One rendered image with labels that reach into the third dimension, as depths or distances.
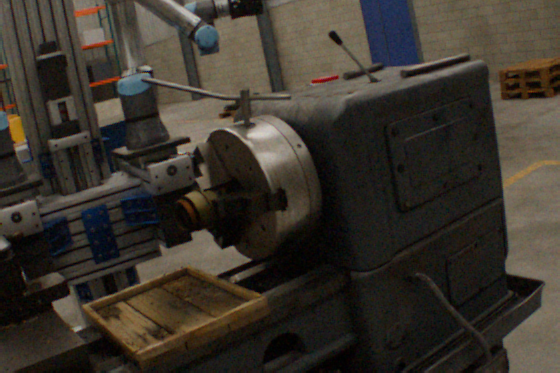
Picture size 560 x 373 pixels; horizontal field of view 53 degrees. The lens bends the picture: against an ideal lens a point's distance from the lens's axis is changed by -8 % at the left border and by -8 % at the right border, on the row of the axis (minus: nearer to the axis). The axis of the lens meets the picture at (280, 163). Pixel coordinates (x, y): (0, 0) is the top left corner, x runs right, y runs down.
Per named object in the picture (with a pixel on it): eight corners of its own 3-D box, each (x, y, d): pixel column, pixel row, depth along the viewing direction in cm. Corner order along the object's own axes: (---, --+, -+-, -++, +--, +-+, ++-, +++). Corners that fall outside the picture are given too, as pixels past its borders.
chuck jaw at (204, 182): (236, 184, 144) (214, 140, 146) (244, 175, 140) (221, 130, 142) (195, 198, 138) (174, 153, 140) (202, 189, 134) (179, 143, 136)
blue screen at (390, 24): (358, 112, 1019) (330, -26, 974) (404, 103, 1014) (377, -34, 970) (399, 160, 616) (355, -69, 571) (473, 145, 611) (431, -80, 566)
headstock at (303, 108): (397, 182, 205) (377, 67, 197) (513, 192, 166) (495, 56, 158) (251, 243, 173) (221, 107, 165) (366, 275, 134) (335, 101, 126)
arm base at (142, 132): (121, 148, 203) (115, 120, 202) (162, 137, 210) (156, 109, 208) (132, 151, 190) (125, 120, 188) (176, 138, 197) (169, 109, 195)
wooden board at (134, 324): (192, 278, 154) (188, 264, 153) (271, 313, 124) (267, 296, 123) (86, 320, 138) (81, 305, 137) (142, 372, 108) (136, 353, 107)
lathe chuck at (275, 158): (235, 218, 162) (226, 104, 149) (312, 268, 139) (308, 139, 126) (206, 229, 157) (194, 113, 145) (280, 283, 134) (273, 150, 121)
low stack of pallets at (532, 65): (535, 85, 929) (531, 59, 921) (581, 83, 863) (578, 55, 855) (499, 100, 854) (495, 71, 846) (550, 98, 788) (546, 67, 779)
